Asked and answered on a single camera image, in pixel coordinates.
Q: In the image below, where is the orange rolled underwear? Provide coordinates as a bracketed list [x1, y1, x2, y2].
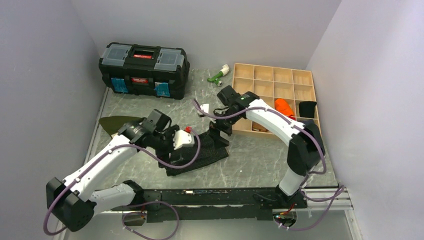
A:
[274, 98, 295, 118]

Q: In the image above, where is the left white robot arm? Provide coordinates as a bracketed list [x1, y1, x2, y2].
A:
[43, 109, 194, 236]

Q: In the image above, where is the olive green underwear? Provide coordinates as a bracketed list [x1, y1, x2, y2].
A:
[98, 115, 145, 138]

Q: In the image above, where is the brown rolled underwear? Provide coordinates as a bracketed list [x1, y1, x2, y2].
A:
[252, 122, 268, 133]

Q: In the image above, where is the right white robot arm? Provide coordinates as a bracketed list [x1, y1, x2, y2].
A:
[200, 85, 327, 208]

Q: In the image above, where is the aluminium frame rail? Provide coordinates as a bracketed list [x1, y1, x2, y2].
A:
[52, 86, 115, 240]

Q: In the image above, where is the green and white pipe fitting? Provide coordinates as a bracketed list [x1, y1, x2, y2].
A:
[207, 64, 230, 87]

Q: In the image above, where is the black striped underwear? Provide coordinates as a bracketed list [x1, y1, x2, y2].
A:
[158, 132, 229, 177]

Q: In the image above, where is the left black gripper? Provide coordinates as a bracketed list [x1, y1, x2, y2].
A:
[150, 124, 184, 167]

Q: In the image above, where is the black plastic toolbox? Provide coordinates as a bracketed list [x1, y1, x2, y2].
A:
[98, 42, 190, 100]

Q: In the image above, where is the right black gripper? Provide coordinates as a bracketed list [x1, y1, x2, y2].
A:
[207, 109, 242, 150]

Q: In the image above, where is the black rolled underwear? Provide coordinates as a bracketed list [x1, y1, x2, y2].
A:
[298, 101, 317, 119]

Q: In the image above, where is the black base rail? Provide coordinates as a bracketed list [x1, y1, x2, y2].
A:
[113, 187, 308, 223]

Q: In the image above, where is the wooden compartment tray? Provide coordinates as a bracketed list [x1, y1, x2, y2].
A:
[232, 63, 321, 128]

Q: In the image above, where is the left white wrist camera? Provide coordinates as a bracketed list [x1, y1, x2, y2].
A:
[172, 129, 195, 151]

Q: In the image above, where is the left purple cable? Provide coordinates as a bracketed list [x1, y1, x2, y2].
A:
[42, 129, 202, 240]

